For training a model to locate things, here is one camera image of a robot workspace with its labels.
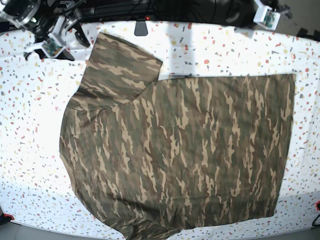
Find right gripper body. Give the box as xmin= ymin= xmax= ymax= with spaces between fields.
xmin=23 ymin=15 xmax=78 ymax=60

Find camouflage T-shirt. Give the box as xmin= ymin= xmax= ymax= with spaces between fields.
xmin=59 ymin=33 xmax=295 ymax=240

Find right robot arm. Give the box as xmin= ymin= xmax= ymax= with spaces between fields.
xmin=0 ymin=0 xmax=91 ymax=61

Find red table corner clamp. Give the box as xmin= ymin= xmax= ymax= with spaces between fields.
xmin=0 ymin=213 xmax=14 ymax=223

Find red object right edge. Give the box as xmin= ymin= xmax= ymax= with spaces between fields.
xmin=315 ymin=201 xmax=320 ymax=212

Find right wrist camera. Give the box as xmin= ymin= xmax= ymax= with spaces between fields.
xmin=41 ymin=39 xmax=65 ymax=58

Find black table mount bracket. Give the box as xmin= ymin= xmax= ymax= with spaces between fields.
xmin=134 ymin=20 xmax=148 ymax=37

